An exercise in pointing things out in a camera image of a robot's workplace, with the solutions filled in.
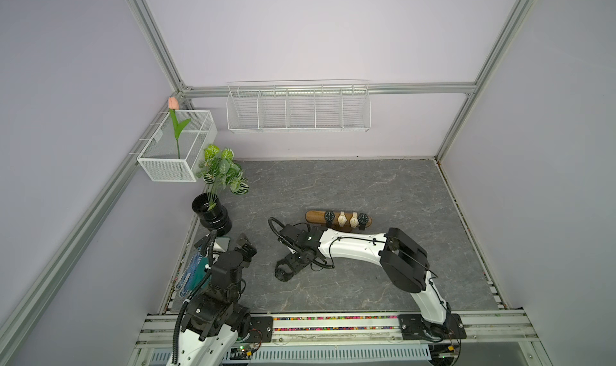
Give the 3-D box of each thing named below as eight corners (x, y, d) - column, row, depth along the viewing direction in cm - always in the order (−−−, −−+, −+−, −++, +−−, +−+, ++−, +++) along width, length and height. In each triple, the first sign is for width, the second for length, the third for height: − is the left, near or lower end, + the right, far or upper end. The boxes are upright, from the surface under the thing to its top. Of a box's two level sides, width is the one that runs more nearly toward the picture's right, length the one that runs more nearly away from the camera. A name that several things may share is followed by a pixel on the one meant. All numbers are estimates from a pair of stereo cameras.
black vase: (206, 236, 97) (187, 212, 83) (212, 217, 102) (195, 192, 89) (229, 236, 97) (214, 212, 83) (234, 217, 102) (221, 192, 89)
